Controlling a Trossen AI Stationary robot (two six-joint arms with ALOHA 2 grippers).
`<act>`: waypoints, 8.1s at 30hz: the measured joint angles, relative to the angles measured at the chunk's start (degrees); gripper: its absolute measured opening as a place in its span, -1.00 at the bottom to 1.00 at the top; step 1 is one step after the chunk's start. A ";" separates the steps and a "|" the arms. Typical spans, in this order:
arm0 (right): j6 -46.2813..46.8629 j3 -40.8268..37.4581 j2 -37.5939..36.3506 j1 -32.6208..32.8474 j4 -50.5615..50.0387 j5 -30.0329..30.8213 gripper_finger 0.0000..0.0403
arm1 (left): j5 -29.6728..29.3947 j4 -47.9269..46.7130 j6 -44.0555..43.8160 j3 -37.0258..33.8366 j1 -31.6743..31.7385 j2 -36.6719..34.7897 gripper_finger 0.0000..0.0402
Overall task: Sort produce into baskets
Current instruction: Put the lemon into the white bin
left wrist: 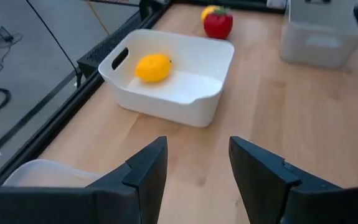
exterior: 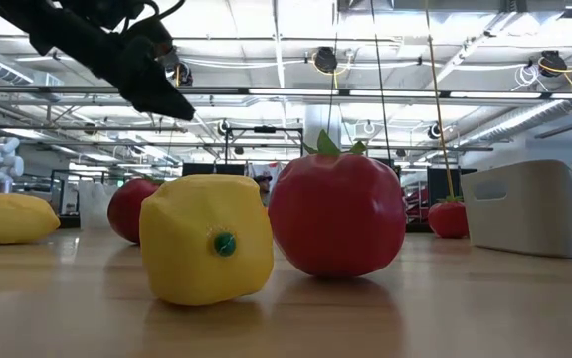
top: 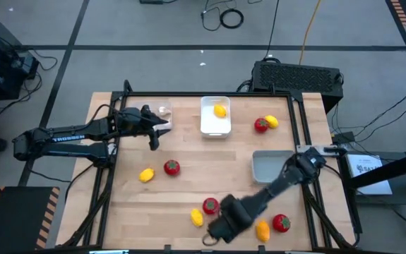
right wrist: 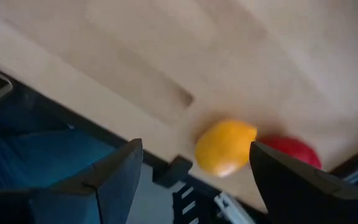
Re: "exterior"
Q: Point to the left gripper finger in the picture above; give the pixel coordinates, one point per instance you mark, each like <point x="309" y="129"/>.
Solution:
<point x="151" y="89"/>

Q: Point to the red toy tomato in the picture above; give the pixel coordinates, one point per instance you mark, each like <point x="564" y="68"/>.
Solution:
<point x="126" y="211"/>
<point x="337" y="219"/>
<point x="447" y="221"/>

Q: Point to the yellow toy bell pepper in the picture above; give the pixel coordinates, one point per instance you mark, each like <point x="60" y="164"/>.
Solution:
<point x="186" y="233"/>

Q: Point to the yellow toy lemon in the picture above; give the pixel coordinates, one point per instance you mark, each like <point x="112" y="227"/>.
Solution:
<point x="7" y="219"/>

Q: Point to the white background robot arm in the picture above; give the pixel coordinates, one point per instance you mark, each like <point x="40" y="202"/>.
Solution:
<point x="3" y="164"/>

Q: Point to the overhead bar with light strips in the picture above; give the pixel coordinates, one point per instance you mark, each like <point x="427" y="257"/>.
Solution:
<point x="216" y="91"/>

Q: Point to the black background panel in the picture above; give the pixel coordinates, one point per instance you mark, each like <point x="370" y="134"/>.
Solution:
<point x="213" y="169"/>

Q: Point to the clear plastic basket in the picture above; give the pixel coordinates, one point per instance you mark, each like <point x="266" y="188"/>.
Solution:
<point x="94" y="204"/>

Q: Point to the person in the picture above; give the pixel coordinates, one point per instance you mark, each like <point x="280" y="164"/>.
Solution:
<point x="263" y="185"/>

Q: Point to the black computer case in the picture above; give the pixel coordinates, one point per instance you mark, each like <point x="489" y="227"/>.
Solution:
<point x="439" y="184"/>

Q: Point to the light grey plastic basket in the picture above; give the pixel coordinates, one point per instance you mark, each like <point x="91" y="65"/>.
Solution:
<point x="539" y="224"/>

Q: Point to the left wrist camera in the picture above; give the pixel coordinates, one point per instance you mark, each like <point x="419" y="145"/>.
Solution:
<point x="106" y="12"/>

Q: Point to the black background rig frame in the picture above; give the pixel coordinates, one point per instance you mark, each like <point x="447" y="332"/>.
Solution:
<point x="264" y="129"/>

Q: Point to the black aluminium table frame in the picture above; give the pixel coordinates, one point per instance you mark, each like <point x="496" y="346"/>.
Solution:
<point x="69" y="221"/>

